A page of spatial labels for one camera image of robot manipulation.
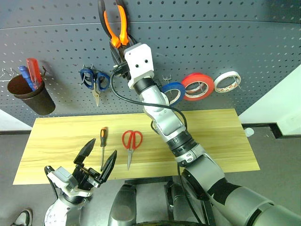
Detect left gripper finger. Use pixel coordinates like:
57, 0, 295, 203
98, 150, 118, 186
73, 138, 96, 165

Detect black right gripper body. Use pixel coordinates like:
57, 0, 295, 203
112, 59, 131, 81

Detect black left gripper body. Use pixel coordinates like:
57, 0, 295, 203
71, 164, 102, 190

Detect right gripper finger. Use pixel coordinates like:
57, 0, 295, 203
127, 34, 139, 47
109, 40, 125, 65

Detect orange and black needle-nose pliers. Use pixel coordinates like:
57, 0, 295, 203
97, 0, 129, 48

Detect blue tape roll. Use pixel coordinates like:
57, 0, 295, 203
161, 81, 186, 106

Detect grey metal pegboard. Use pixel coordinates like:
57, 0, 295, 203
0, 0, 301, 128

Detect orange and black screwdriver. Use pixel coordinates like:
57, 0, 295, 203
100, 127, 108, 172

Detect dark grey rounded shape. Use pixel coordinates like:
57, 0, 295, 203
170, 182, 189, 212
108, 183, 137, 224

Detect black plastic cup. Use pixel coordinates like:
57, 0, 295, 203
7, 74, 56, 116

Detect grey and white shoe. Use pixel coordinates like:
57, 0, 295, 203
10, 208, 33, 226

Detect red tape roll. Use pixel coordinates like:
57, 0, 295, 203
181, 72, 215, 102

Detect white tape roll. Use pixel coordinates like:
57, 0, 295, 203
213, 71, 242, 94

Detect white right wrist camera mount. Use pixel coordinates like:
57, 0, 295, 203
124, 43, 155, 89

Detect red-handled scissors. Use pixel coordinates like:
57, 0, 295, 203
121, 130, 143, 170

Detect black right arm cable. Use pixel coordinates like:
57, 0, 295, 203
110, 67, 205, 226

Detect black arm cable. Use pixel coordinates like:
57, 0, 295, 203
110, 67, 205, 226
44, 165, 59, 201

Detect black metal table frame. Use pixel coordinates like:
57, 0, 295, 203
124, 176, 210, 224

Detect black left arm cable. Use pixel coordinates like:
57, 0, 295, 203
44, 165, 59, 201

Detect blue-handled scissors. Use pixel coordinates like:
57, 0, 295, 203
79, 67, 111, 108

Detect red-handled screwdriver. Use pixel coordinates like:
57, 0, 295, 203
25, 58, 43, 89

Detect blue-handled screwdriver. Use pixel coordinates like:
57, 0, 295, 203
18, 65, 36, 91

